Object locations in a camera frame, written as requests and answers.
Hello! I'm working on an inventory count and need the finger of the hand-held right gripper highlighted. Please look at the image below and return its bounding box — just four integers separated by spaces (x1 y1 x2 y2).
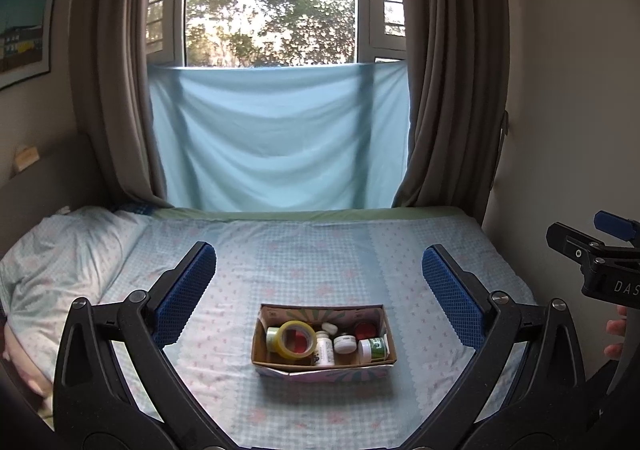
594 211 640 242
546 222 608 262

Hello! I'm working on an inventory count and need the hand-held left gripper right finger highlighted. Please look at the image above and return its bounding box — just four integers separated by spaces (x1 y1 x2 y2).
421 243 588 450

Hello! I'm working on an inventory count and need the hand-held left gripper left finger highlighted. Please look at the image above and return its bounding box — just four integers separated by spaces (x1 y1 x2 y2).
54 241 236 450

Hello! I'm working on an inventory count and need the white jar with green label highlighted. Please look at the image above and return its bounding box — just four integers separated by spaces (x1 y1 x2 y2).
357 336 390 365

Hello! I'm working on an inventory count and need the yellow tape roll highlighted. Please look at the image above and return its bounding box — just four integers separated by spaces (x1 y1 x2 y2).
265 320 317 361

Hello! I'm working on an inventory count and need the white pill bottle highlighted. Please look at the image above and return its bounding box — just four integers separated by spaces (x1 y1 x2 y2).
314 332 335 367

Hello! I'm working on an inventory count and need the cardboard box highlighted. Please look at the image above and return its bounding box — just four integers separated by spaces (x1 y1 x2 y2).
250 302 398 385

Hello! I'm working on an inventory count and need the person's right hand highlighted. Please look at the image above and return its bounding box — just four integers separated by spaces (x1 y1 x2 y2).
603 305 629 359

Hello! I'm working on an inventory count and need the dark blue cloth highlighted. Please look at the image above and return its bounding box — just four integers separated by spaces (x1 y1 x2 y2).
114 202 157 217

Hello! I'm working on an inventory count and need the checked floral bed sheet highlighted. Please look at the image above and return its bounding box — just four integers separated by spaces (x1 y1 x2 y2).
95 215 540 450

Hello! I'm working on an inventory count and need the checked floral pillow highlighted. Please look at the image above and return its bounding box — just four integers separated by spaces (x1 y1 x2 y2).
0 206 151 383

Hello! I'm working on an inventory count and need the grey headboard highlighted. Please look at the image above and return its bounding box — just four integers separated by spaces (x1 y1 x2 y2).
0 132 128 233

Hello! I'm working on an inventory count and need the pale pink cushion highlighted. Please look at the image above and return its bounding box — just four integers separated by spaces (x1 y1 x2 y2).
0 317 57 413

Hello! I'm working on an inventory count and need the light blue hanging cloth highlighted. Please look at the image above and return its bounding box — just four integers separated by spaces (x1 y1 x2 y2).
149 60 414 210

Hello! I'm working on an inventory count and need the brown curtain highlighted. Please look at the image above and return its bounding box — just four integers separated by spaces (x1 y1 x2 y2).
392 0 507 209
70 0 193 208

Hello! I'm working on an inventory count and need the small wooden block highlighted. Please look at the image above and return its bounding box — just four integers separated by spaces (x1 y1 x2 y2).
14 145 41 173

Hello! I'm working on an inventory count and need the framed wall picture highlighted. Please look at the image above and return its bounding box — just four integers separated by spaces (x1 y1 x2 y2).
0 0 58 91

